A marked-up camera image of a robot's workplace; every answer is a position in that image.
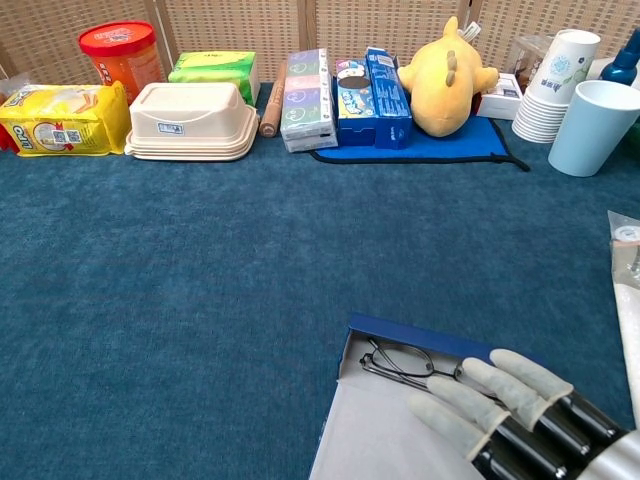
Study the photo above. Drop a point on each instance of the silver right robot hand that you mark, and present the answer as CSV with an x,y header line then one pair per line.
x,y
525,425

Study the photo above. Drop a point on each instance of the black wire-frame eyeglasses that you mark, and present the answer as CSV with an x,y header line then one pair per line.
x,y
405,361

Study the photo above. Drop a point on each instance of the blue glasses box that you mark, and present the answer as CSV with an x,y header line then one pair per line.
x,y
380,435

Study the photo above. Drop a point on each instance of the cream tote in clear bag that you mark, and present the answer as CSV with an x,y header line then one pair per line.
x,y
631,300

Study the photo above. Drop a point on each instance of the blue cloth mat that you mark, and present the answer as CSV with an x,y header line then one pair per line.
x,y
450,145

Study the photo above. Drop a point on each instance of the light blue mug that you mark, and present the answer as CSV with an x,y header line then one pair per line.
x,y
590,130

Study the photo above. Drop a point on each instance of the small white box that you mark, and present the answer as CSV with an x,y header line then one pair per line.
x,y
500,102

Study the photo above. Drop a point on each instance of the yellow plush toy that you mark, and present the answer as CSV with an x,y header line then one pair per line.
x,y
445,90

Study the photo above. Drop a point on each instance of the stack of paper cups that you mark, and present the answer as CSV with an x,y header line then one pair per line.
x,y
555,75

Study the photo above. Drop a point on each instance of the blue yellow cookie box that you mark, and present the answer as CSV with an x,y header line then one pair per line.
x,y
355,100

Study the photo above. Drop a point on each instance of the green bottle with blue cap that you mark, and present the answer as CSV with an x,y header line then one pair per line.
x,y
622,67

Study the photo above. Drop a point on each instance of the pastel tissue multipack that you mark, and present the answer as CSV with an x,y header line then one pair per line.
x,y
307,100

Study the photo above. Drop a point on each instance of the teal felt table cover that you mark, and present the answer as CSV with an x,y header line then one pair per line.
x,y
150,300

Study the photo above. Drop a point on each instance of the wooden rolling pin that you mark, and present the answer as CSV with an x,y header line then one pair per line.
x,y
272,110

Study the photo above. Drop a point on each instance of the beige plastic lunch box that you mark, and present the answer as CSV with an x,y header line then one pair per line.
x,y
190,120

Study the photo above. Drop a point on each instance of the green tissue pack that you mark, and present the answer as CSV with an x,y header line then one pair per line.
x,y
215,67

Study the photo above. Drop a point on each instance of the woven folding screen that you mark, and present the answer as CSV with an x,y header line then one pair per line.
x,y
240,25

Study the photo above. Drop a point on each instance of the orange tub with red lid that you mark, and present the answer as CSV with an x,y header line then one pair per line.
x,y
122,55

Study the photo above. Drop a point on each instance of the yellow biscuit package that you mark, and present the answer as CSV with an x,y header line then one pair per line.
x,y
65,120

